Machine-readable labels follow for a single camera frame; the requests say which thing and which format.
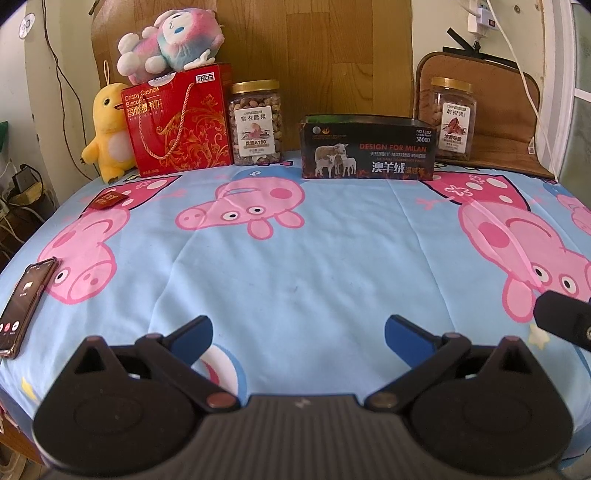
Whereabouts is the dark grey power adapter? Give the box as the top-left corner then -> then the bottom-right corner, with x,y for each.
8,165 -> 43,205

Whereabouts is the red gift box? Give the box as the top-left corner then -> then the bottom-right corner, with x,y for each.
121,62 -> 234,179

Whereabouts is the yellow duck plush toy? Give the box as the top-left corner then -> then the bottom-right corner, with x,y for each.
81,60 -> 139,186

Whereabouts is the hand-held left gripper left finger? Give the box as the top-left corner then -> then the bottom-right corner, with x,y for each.
69,315 -> 242,413

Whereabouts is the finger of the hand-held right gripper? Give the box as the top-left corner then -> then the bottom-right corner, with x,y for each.
533,290 -> 591,354

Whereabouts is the white window frame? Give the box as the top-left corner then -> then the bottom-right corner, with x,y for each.
551,0 -> 591,185

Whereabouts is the small red packet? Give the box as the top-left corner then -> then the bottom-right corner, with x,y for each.
88,193 -> 130,211

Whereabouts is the wooden board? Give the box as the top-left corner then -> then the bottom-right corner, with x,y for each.
90,0 -> 414,153

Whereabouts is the black wall cable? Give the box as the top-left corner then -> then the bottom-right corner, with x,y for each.
41,0 -> 100,182

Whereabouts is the square nut jar gold lid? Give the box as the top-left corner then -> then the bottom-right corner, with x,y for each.
429,77 -> 476,162

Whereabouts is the brown seat cushion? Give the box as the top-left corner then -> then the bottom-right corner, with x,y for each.
414,52 -> 556,180

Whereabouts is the round nut jar gold lid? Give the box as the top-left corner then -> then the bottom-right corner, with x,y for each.
228,80 -> 285,166

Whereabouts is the pink blue plush toy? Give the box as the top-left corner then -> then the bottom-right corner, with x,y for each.
116,10 -> 226,86

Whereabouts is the black box with sheep print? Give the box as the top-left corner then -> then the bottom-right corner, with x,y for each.
299,114 -> 437,182

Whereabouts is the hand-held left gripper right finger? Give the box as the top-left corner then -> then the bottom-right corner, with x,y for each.
365,315 -> 531,411

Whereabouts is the smartphone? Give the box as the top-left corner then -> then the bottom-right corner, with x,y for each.
0,257 -> 60,360

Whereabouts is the blue pig printed blanket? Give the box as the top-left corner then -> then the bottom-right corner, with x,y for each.
0,154 -> 591,444

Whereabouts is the white power strip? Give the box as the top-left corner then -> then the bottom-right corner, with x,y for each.
466,0 -> 502,37

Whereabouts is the white cable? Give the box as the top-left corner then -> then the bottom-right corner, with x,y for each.
485,0 -> 562,184

